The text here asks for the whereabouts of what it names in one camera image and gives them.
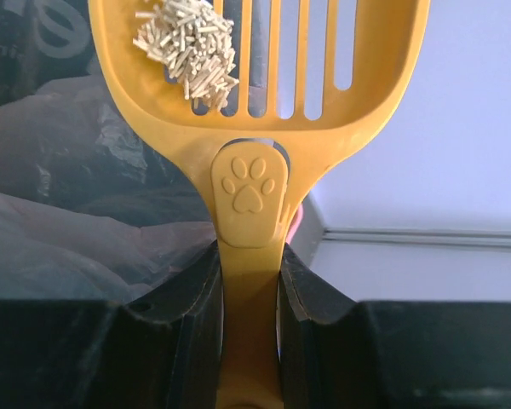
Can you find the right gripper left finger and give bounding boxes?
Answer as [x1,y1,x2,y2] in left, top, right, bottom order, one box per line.
[0,245,221,408]

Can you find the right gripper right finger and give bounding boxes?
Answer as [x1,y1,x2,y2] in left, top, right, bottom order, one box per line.
[278,248,511,408]

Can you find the translucent plastic bin liner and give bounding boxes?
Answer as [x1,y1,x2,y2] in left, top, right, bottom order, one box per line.
[0,1,215,302]

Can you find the orange litter scoop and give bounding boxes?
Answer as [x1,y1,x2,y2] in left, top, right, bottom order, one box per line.
[89,1,430,408]

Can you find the pink litter box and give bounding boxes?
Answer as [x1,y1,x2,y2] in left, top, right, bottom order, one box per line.
[285,204,304,245]

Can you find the litter clumps in bin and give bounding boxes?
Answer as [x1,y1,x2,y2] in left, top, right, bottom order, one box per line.
[132,1,239,111]

